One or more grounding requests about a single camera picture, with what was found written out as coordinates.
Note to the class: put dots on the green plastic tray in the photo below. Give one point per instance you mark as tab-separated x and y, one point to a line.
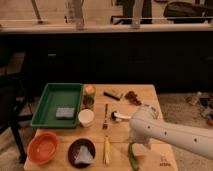
54	96

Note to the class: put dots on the dark brown bowl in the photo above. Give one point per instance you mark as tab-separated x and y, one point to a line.
74	149

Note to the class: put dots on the orange topped jar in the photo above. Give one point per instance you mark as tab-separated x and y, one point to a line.
88	96

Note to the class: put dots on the metal fork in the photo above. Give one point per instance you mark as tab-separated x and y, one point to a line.
105	124

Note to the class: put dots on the black chair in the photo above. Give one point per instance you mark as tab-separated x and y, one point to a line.
12	101

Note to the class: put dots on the white cup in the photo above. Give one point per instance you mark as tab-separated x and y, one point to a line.
86	117

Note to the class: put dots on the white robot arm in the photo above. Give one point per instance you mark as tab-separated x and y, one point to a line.
144	124

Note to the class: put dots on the grey sponge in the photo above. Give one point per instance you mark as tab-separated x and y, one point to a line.
65	112

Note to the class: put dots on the orange red bowl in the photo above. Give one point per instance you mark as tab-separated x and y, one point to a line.
42	148

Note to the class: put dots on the long counter ledge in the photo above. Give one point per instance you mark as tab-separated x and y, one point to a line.
59	29

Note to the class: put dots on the grey cloth in bowl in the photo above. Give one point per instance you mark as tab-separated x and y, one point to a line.
84	156

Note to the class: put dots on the brown dried food pile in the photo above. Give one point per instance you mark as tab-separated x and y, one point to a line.
131	96

